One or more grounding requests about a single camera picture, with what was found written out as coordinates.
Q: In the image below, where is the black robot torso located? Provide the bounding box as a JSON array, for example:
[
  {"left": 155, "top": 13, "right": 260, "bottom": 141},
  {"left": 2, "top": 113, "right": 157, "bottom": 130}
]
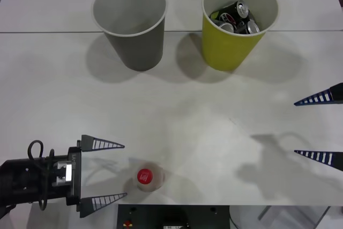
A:
[{"left": 117, "top": 204, "right": 231, "bottom": 229}]

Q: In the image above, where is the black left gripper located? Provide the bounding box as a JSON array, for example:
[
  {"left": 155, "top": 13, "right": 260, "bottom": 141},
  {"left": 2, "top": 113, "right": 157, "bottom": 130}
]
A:
[{"left": 45, "top": 134, "right": 128, "bottom": 219}]

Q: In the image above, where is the white table leg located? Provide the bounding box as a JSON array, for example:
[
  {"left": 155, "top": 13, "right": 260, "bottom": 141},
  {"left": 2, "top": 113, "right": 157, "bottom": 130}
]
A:
[{"left": 7, "top": 203, "right": 33, "bottom": 229}]

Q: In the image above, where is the black can with red print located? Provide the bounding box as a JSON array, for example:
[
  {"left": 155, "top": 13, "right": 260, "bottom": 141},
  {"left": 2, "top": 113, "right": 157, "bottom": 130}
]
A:
[{"left": 210, "top": 0, "right": 250, "bottom": 24}]

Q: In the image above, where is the clear bottle with red cap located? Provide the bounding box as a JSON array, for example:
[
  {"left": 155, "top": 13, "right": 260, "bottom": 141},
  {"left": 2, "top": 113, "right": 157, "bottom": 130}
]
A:
[{"left": 125, "top": 156, "right": 166, "bottom": 193}]

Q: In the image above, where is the black can with silver top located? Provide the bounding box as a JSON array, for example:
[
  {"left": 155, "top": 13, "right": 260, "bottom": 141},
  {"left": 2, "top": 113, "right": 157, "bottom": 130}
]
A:
[{"left": 235, "top": 18, "right": 261, "bottom": 35}]

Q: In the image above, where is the grey plastic bin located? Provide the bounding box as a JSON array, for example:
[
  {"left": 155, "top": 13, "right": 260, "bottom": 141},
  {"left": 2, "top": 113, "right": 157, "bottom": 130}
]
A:
[{"left": 91, "top": 0, "right": 168, "bottom": 72}]

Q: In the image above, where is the silver-topped can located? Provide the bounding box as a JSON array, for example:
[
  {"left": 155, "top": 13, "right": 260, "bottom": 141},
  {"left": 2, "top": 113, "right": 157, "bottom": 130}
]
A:
[{"left": 214, "top": 19, "right": 236, "bottom": 33}]

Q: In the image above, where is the yellow-green plastic bin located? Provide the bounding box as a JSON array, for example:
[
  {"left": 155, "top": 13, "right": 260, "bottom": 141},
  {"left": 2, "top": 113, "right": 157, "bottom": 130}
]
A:
[{"left": 200, "top": 0, "right": 280, "bottom": 72}]

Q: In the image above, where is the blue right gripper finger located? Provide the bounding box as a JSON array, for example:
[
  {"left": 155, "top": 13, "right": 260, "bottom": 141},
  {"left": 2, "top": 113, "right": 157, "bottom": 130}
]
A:
[
  {"left": 293, "top": 82, "right": 343, "bottom": 107},
  {"left": 293, "top": 149, "right": 343, "bottom": 172}
]

